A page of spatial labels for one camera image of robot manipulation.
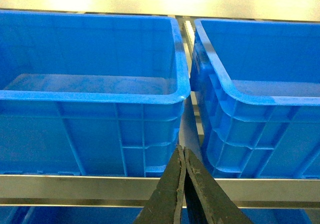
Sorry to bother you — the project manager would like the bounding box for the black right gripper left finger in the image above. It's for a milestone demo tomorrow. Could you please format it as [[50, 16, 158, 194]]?
[[134, 145, 187, 224]]

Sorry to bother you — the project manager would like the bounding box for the steel shelf rack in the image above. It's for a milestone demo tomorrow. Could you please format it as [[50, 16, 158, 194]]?
[[0, 9, 320, 210]]

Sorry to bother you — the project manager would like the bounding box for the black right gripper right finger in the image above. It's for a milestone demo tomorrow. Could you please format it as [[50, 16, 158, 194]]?
[[183, 147, 252, 224]]

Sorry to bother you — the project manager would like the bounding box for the blue storage crate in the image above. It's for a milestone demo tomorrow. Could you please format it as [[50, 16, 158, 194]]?
[[190, 18, 320, 179], [0, 10, 191, 177], [0, 206, 320, 224]]

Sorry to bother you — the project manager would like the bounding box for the blue lower storage crate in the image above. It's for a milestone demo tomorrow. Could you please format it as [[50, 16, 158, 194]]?
[[0, 206, 320, 224]]

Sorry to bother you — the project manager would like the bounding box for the blue right storage crate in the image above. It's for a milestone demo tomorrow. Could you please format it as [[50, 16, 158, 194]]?
[[190, 18, 320, 179]]

